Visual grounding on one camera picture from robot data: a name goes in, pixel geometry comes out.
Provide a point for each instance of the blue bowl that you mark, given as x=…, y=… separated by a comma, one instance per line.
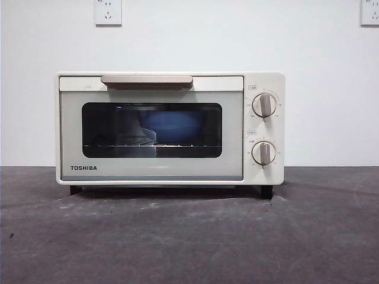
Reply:
x=171, y=127

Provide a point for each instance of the oven timer knob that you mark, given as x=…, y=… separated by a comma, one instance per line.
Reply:
x=263, y=152

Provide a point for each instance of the white Toshiba toaster oven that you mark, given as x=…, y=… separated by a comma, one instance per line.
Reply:
x=266, y=174

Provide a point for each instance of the oven temperature knob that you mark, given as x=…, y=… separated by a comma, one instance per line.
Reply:
x=264, y=104

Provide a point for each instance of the white wall outlet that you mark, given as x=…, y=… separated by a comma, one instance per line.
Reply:
x=370, y=13
x=108, y=13

